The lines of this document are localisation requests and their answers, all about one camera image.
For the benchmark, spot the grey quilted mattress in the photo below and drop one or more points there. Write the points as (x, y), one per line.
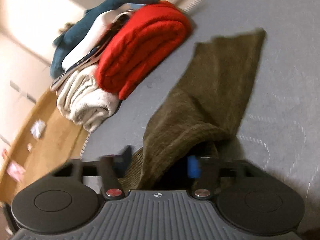
(280, 131)

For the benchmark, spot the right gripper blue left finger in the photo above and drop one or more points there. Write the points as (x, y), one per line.
(110, 168)

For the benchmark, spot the wooden bed frame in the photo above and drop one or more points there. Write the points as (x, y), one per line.
(45, 141)

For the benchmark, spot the white pillow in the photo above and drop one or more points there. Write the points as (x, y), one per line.
(97, 31)

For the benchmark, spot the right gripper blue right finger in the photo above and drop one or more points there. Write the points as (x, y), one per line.
(209, 176)

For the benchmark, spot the red folded comforter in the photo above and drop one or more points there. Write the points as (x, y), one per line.
(146, 39)

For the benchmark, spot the white folded blanket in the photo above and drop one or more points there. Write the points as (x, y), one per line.
(83, 102)

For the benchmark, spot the teal shark plush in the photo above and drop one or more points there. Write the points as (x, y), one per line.
(68, 40)

